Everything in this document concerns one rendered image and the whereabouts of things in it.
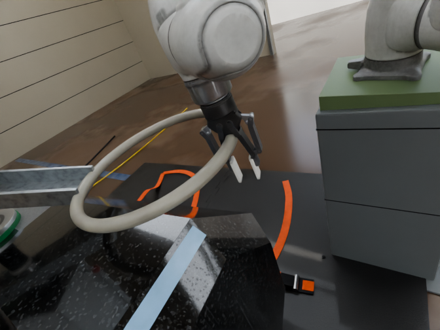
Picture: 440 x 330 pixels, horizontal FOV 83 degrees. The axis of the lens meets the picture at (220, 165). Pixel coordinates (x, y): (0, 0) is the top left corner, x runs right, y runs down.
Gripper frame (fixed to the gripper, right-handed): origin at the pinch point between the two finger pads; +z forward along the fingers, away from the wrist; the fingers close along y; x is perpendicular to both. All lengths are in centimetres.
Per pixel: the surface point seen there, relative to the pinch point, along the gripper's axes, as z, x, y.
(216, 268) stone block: 8.1, 22.6, 7.0
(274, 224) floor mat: 82, -50, 17
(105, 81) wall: 13, -477, 415
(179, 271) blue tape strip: 2.9, 26.1, 12.4
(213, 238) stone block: 6.4, 15.9, 8.4
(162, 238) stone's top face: -0.3, 20.0, 17.5
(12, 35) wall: -127, -367, 443
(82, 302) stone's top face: -1.5, 34.4, 29.0
